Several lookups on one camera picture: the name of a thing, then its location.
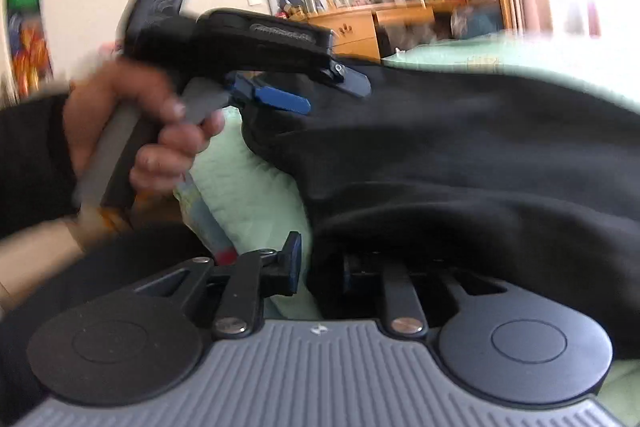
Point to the black pants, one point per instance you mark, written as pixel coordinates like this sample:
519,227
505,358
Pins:
450,147

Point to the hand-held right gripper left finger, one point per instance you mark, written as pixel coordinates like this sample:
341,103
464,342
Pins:
296,264

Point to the wooden desk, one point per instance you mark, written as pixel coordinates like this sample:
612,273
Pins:
360,32

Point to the green quilted bee bedspread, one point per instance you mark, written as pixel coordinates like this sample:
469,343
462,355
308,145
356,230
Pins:
225,179

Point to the small framed photos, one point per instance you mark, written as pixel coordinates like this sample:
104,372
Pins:
350,0

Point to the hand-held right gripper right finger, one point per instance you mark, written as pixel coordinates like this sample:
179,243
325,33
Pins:
402,302

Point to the person's left forearm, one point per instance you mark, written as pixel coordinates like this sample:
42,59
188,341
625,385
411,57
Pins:
30,157

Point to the blue fabric bag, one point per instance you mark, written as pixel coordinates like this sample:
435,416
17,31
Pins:
477,23

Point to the steel thermos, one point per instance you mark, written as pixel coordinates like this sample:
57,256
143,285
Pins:
308,1

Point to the person's left hand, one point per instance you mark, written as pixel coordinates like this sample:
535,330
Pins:
100,92

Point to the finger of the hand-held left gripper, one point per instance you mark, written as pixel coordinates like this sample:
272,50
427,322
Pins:
280,99
352,84

